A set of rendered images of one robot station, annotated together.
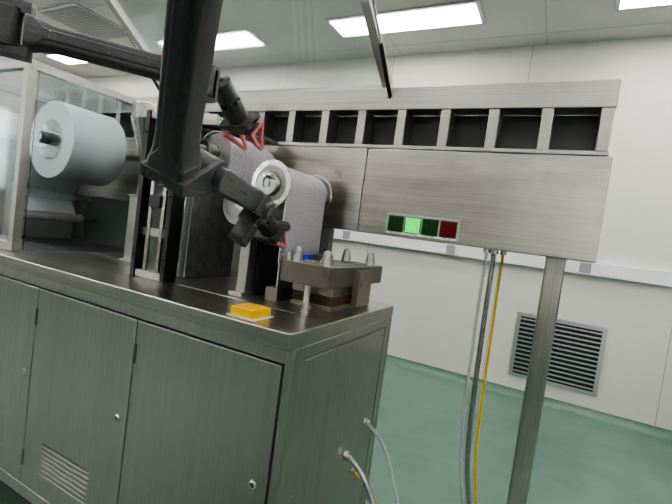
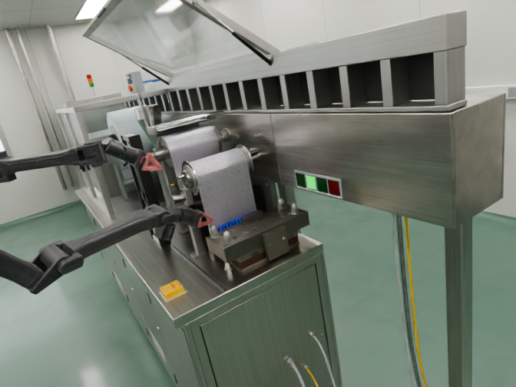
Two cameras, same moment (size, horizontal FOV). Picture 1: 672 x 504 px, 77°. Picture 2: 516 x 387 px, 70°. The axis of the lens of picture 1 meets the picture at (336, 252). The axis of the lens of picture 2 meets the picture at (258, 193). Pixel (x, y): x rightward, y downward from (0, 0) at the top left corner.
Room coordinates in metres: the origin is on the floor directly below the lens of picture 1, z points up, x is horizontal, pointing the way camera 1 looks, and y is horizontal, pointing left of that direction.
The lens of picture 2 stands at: (0.23, -0.79, 1.62)
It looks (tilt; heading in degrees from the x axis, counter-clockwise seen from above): 18 degrees down; 33
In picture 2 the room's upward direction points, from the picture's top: 11 degrees counter-clockwise
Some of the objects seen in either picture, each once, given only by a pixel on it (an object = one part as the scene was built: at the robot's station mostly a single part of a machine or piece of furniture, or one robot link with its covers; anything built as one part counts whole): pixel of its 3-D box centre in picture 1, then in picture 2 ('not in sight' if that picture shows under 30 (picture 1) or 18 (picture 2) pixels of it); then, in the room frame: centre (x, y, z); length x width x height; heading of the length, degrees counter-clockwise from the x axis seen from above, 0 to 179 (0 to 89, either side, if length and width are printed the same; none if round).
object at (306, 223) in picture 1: (302, 234); (229, 204); (1.39, 0.12, 1.11); 0.23 x 0.01 x 0.18; 153
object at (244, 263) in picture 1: (246, 245); (190, 223); (1.30, 0.27, 1.05); 0.06 x 0.05 x 0.31; 153
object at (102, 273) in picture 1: (84, 257); (153, 210); (1.78, 1.04, 0.88); 2.52 x 0.66 x 0.04; 63
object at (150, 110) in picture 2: (150, 114); (147, 111); (1.74, 0.82, 1.50); 0.14 x 0.14 x 0.06
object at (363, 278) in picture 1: (362, 287); (276, 243); (1.35, -0.10, 0.96); 0.10 x 0.03 x 0.11; 153
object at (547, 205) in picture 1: (216, 180); (214, 134); (2.01, 0.60, 1.29); 3.10 x 0.28 x 0.30; 63
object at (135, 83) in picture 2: not in sight; (133, 82); (1.59, 0.70, 1.66); 0.07 x 0.07 x 0.10; 73
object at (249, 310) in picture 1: (251, 310); (172, 289); (1.04, 0.19, 0.91); 0.07 x 0.07 x 0.02; 63
